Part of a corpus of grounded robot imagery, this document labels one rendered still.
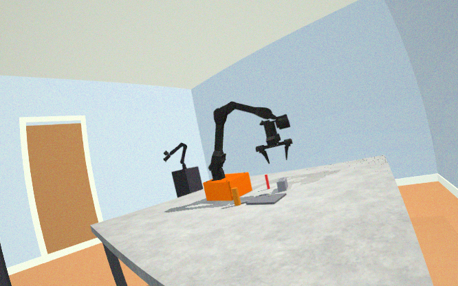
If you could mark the orange cylinder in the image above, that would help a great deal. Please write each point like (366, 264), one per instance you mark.
(236, 196)

